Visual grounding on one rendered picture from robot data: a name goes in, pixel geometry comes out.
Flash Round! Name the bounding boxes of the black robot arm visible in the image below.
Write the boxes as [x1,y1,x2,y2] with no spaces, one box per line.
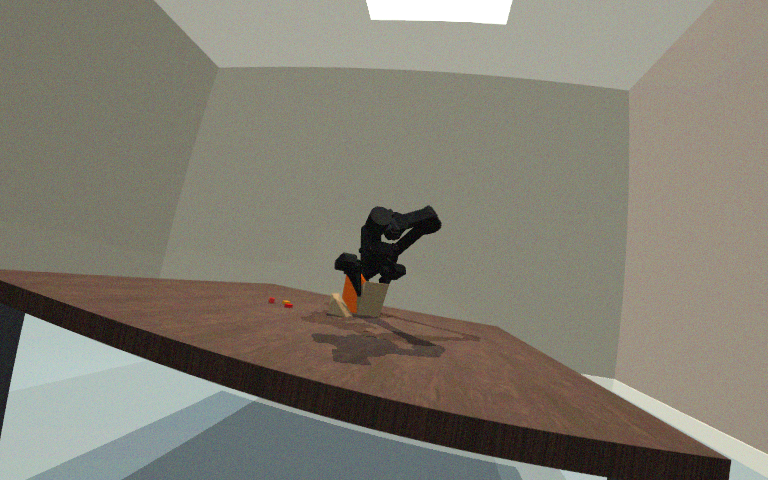
[361,205,442,266]

